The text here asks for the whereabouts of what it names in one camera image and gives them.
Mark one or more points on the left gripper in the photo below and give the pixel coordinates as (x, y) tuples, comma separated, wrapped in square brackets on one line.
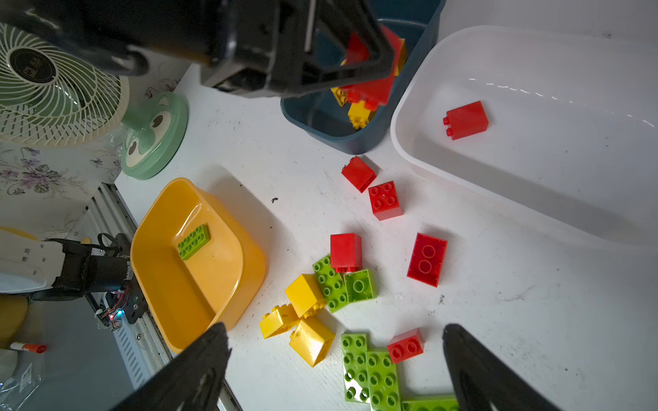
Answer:
[(291, 48)]

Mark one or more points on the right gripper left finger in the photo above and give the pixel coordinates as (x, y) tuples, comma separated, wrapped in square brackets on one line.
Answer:
[(192, 381)]

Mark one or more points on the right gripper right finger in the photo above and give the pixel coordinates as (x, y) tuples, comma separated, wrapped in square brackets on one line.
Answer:
[(481, 381)]

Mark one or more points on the yellow arched lego brick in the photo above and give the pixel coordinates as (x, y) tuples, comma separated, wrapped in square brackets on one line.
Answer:
[(340, 96)]

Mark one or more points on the dark blue plastic tray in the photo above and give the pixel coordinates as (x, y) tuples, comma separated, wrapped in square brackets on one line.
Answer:
[(321, 116)]

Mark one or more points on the small red lego brick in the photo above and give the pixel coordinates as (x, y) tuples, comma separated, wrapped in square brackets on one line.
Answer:
[(406, 346)]

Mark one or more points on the yellow plastic tray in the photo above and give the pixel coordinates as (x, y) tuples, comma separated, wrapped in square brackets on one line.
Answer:
[(216, 285)]

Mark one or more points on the green lego plate long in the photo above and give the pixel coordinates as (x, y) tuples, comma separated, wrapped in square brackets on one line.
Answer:
[(354, 351)]

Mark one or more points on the green lego brick small square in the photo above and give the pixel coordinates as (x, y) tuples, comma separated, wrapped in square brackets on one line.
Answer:
[(360, 286)]

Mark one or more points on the white plastic tray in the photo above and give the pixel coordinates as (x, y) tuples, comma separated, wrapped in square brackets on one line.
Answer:
[(571, 145)]

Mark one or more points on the green desk fan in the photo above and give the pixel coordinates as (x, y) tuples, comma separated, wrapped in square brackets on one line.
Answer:
[(51, 99)]

